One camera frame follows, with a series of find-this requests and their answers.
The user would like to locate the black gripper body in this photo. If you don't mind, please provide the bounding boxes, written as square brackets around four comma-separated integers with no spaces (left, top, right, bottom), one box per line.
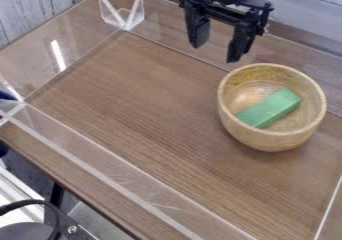
[179,0,274,35]

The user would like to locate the black cable loop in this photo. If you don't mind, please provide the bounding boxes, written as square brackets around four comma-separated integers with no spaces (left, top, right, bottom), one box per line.
[0,199,61,240]

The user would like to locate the clear acrylic corner bracket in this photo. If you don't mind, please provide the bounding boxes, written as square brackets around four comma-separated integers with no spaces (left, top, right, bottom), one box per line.
[97,0,144,31]

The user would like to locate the black table leg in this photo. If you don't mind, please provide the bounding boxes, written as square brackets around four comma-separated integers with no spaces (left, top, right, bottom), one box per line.
[49,183,64,208]

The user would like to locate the green rectangular block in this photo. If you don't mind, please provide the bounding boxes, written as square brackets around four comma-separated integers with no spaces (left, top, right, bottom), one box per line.
[235,88,300,128]

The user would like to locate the clear acrylic barrier wall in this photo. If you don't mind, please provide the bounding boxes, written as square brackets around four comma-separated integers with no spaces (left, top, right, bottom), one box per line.
[0,0,342,240]

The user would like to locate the light wooden bowl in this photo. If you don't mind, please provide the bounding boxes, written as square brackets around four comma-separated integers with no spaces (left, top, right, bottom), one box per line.
[218,63,327,152]

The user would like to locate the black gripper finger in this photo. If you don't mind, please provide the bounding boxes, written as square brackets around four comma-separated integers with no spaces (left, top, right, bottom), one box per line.
[227,21,255,63]
[184,0,210,49]

